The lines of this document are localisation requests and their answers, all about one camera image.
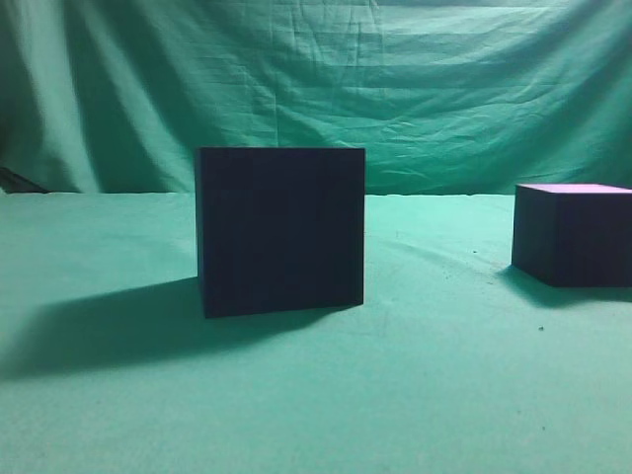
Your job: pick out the small dark blue cube block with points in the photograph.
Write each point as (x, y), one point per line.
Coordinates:
(573, 235)

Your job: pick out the large dark blue groove box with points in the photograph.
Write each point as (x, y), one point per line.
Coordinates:
(279, 228)

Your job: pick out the green table cloth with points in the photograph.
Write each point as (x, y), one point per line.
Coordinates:
(455, 362)

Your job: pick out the green backdrop cloth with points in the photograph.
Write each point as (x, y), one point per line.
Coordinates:
(446, 97)

